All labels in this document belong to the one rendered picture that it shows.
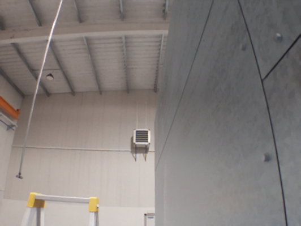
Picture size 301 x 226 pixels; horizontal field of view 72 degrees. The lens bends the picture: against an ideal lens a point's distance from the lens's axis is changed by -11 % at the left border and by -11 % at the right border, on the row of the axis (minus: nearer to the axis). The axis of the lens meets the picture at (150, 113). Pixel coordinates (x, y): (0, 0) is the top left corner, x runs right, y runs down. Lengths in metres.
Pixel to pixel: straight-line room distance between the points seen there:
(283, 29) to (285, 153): 0.13
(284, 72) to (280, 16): 0.06
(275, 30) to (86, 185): 10.67
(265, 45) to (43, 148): 11.64
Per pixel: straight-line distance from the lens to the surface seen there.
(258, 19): 0.32
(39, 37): 8.24
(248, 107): 0.33
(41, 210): 1.42
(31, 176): 11.72
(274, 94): 0.28
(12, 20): 8.97
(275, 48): 0.28
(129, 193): 10.52
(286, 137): 0.26
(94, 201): 1.22
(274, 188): 0.28
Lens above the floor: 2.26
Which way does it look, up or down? 24 degrees up
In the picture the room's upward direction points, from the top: straight up
